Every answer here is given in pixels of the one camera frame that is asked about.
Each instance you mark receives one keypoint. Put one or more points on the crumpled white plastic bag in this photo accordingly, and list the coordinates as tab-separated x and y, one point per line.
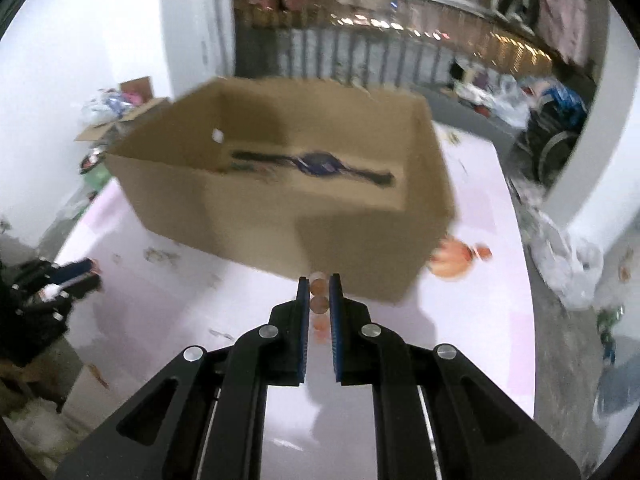
570	260

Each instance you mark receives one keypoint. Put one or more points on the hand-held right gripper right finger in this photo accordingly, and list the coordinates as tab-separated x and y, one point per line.
336	330

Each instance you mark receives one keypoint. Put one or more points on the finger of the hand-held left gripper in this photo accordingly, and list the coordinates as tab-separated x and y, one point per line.
80	287
75	269

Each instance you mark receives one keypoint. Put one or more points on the blue stroller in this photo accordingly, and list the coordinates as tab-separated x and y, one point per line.
555	130

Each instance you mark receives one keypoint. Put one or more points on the brown cardboard box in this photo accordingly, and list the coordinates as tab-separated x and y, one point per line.
225	210

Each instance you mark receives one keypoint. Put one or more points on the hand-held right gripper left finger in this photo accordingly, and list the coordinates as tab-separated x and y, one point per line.
301	330

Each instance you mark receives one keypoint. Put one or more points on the person's left forearm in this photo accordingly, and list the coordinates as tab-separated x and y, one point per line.
30	385

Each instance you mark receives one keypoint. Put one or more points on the metal balcony railing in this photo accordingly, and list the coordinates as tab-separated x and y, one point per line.
350	45

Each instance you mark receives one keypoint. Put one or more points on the black smartwatch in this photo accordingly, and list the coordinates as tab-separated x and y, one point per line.
320	162

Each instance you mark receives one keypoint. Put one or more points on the pale green fluffy blanket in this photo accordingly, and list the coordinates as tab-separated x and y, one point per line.
35	430

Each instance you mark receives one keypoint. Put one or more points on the hanging pale pink garment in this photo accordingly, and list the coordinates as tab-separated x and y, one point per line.
562	20

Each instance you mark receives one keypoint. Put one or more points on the printed open cardboard box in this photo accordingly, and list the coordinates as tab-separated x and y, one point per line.
130	110

